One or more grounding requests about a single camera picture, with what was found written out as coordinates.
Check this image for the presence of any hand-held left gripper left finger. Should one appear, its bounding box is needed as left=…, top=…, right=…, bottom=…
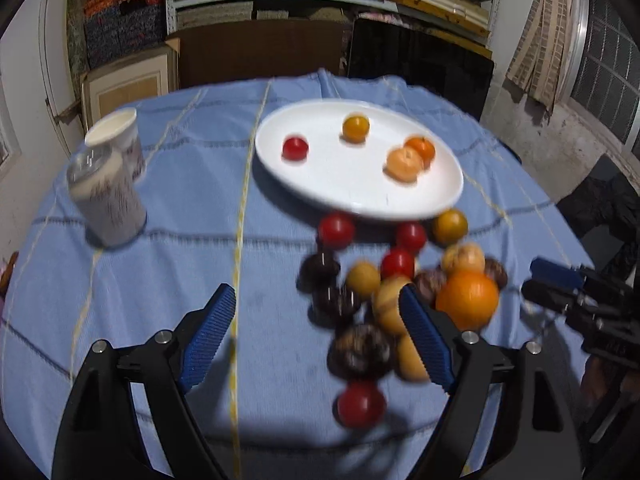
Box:
left=51, top=283, right=237, bottom=480

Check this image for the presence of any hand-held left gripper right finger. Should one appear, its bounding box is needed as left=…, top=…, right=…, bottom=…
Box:
left=398, top=283, right=586, bottom=480

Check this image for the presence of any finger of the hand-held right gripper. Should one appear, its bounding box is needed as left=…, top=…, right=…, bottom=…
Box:
left=531, top=258, right=592, bottom=287
left=521, top=281, right=582, bottom=315

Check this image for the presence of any pale yellow loquat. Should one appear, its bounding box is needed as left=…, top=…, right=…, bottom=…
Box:
left=345, top=261, right=382, bottom=300
left=441, top=242, right=486, bottom=276
left=371, top=276, right=413, bottom=336
left=396, top=334, right=432, bottom=382

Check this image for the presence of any large orange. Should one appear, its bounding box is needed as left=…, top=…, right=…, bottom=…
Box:
left=435, top=270, right=501, bottom=330

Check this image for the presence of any large dark brown water chestnut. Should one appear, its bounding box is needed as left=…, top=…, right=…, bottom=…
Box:
left=327, top=323, right=396, bottom=380

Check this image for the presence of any red cherry tomato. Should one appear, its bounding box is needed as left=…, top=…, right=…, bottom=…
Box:
left=281, top=135, right=310, bottom=162
left=317, top=212, right=356, bottom=250
left=395, top=221, right=429, bottom=255
left=380, top=247, right=417, bottom=280
left=336, top=381, right=387, bottom=428

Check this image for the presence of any white oval plate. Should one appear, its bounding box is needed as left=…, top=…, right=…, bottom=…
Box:
left=255, top=100, right=465, bottom=222

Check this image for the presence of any blue checked tablecloth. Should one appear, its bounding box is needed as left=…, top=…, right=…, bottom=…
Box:
left=0, top=67, right=596, bottom=480

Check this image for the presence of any dark cloth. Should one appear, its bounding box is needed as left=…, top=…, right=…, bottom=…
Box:
left=556, top=155, right=640, bottom=286

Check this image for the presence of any large yellow tomato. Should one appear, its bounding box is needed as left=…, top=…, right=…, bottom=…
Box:
left=432, top=208, right=469, bottom=246

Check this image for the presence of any white drink can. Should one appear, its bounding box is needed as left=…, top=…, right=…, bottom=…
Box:
left=66, top=144, right=147, bottom=248

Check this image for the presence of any pale orange mandarin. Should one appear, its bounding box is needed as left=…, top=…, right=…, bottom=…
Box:
left=385, top=146, right=424, bottom=184

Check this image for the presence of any window with metal grille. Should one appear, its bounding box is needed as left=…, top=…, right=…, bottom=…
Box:
left=570, top=0, right=640, bottom=147

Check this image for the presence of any white paper cup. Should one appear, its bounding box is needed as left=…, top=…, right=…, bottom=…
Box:
left=85, top=108, right=147, bottom=181

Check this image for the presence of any beige curtain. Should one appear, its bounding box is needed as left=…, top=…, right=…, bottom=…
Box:
left=505, top=0, right=585, bottom=112

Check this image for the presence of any black board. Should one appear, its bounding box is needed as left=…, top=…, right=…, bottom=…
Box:
left=347, top=19, right=496, bottom=121

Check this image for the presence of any framed picture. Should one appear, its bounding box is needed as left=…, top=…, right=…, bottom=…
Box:
left=80, top=37, right=181, bottom=131

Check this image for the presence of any brown wooden board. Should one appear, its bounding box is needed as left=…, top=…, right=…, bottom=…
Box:
left=178, top=22, right=351, bottom=92

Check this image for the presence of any stack of patterned boxes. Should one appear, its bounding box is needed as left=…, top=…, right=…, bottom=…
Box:
left=82, top=0, right=168, bottom=70

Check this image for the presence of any white metal shelf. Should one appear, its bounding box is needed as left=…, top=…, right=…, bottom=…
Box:
left=164, top=0, right=503, bottom=51

